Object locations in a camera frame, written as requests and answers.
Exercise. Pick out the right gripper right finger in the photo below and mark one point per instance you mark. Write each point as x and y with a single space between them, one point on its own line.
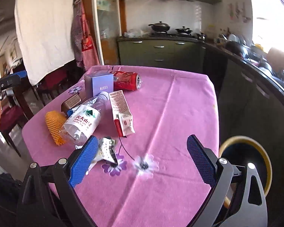
248 205

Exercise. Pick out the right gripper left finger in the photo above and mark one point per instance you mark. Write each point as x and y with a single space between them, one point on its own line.
47 196

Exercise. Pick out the orange foam fruit net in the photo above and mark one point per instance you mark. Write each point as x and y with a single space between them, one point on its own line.
54 121

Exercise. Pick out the silver snack wrapper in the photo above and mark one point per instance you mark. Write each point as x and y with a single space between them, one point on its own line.
106 151

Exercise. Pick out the brown metal tin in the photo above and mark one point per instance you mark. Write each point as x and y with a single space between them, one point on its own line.
72 102

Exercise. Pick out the clear plastic water bottle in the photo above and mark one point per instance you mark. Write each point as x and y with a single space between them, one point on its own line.
84 119

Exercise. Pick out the purple cardboard box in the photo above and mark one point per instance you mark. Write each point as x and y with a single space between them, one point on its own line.
97 82

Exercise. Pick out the red white milk carton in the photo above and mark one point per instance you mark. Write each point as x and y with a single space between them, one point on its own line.
123 118

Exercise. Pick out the crushed red soda can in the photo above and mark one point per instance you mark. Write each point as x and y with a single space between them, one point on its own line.
130 81

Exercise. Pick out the yellow rimmed trash bin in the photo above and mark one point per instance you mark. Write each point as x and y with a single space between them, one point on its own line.
241 150

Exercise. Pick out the pink floral tablecloth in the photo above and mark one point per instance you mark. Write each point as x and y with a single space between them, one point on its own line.
158 183

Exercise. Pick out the white hanging cloth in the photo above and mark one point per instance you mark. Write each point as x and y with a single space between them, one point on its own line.
43 30

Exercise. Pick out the red checkered apron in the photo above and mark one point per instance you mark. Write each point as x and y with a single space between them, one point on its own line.
82 41

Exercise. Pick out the dark counter cabinets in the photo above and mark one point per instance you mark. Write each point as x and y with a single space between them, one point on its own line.
249 104

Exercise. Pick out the large black wok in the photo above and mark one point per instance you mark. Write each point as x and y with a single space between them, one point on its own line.
236 48

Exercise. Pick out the green base cabinets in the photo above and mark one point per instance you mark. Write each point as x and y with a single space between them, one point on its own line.
170 53

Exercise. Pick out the black wok on stove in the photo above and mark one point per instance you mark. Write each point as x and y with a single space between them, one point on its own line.
160 27

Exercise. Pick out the black pan with lid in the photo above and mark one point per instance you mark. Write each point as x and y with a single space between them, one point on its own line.
184 30

